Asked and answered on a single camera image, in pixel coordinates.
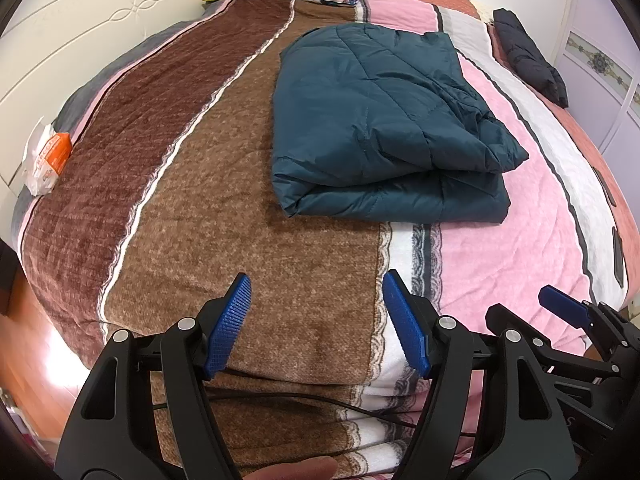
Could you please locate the white bed headboard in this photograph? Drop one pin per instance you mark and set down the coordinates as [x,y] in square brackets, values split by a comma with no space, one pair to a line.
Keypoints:
[100,20]

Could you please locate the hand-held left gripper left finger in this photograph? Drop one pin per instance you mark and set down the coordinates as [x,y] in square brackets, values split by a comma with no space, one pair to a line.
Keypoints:
[230,325]

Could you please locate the person's left hand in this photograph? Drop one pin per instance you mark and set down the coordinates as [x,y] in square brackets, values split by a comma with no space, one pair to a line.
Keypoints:
[300,470]

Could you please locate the white wardrobe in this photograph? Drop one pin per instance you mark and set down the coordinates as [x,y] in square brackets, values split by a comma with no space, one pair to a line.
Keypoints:
[600,70]

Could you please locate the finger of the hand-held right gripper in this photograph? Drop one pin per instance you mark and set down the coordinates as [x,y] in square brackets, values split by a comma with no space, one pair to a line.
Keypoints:
[562,302]
[550,345]

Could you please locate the white orange plastic packet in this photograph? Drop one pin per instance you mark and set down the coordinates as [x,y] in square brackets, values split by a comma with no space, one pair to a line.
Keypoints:
[47,160]

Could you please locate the striped brown pink blanket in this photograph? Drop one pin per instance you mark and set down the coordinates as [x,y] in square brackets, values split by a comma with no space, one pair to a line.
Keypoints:
[250,210]

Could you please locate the teal down jacket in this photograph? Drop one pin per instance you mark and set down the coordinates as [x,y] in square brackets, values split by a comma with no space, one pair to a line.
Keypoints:
[380,125]

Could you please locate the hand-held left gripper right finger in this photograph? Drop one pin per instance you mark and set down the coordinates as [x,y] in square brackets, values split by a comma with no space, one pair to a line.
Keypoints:
[407,330]

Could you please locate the black puffer jacket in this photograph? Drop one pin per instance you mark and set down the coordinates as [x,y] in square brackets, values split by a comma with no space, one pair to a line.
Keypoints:
[525,55]

